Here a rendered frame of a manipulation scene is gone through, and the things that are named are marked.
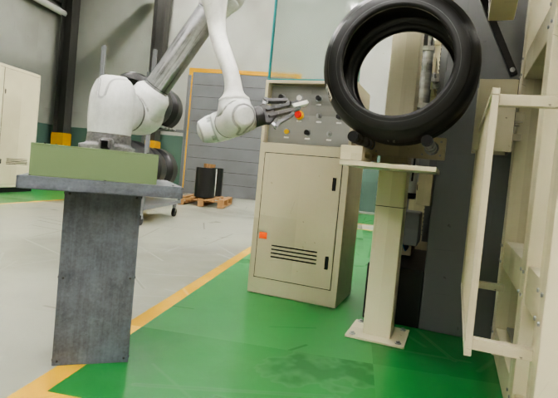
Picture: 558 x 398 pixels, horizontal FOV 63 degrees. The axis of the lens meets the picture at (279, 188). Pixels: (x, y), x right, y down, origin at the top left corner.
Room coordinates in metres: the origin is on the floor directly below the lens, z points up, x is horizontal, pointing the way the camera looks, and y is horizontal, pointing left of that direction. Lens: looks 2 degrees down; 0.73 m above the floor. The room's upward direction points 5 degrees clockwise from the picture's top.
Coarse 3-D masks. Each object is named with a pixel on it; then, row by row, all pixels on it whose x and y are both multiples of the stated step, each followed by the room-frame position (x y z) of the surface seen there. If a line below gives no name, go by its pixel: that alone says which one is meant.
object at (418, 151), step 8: (376, 144) 2.12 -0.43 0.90; (416, 144) 2.06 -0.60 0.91; (440, 144) 2.02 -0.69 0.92; (384, 152) 2.10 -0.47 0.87; (392, 152) 2.09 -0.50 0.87; (400, 152) 2.08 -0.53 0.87; (408, 152) 2.07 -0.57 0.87; (416, 152) 2.05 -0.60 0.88; (424, 152) 2.04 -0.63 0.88; (440, 152) 2.02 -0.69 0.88
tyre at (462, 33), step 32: (384, 0) 1.76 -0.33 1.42; (416, 0) 1.72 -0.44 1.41; (448, 0) 1.71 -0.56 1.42; (352, 32) 1.80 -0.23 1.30; (384, 32) 2.04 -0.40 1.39; (448, 32) 1.69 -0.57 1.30; (352, 64) 2.08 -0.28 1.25; (480, 64) 1.68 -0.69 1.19; (352, 96) 1.81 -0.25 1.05; (448, 96) 1.67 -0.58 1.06; (352, 128) 1.85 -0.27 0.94; (384, 128) 1.75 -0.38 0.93; (416, 128) 1.72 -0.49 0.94; (448, 128) 1.87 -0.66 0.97
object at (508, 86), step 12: (480, 84) 1.93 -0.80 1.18; (492, 84) 1.91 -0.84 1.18; (504, 84) 1.90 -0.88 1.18; (516, 84) 1.88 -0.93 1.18; (480, 96) 1.93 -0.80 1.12; (480, 108) 1.92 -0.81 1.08; (504, 108) 1.89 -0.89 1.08; (480, 120) 1.92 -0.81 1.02; (504, 120) 1.89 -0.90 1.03; (504, 132) 1.89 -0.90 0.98; (504, 144) 1.89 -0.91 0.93
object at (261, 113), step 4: (264, 104) 1.72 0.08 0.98; (256, 108) 1.68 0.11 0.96; (260, 108) 1.68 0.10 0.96; (264, 108) 1.71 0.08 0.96; (256, 112) 1.67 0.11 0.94; (260, 112) 1.67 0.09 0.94; (264, 112) 1.71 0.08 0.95; (268, 112) 1.71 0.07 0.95; (256, 116) 1.67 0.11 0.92; (260, 116) 1.67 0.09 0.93; (264, 116) 1.68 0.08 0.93; (268, 116) 1.71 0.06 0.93; (272, 116) 1.71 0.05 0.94; (260, 120) 1.68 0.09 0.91; (264, 120) 1.68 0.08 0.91; (268, 120) 1.70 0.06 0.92; (272, 120) 1.71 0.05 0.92; (260, 124) 1.69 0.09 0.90; (264, 124) 1.70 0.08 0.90; (268, 124) 1.72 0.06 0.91
